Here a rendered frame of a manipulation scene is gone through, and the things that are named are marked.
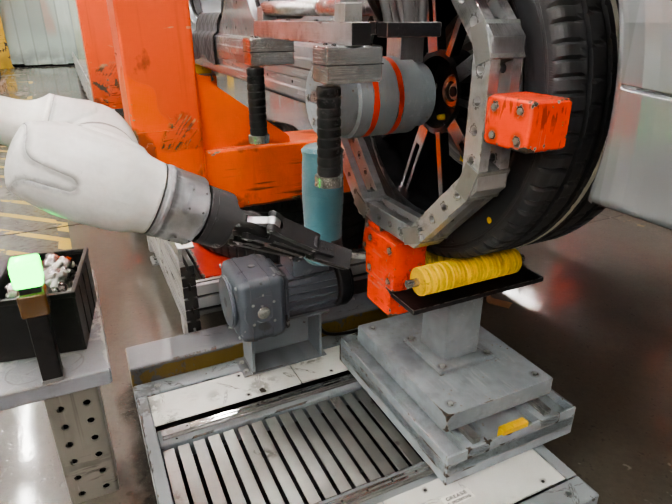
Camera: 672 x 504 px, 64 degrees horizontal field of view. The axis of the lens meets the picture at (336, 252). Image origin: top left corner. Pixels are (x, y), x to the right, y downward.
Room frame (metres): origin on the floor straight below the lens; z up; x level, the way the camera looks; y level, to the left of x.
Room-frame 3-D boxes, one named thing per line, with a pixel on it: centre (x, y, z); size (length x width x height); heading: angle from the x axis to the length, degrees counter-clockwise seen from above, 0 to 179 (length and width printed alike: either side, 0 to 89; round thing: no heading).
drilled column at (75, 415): (0.92, 0.56, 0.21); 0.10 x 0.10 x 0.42; 26
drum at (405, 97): (1.02, -0.06, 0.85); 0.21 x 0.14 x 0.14; 116
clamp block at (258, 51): (1.12, 0.13, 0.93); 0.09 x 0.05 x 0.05; 116
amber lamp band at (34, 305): (0.72, 0.46, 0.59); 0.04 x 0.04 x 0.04; 26
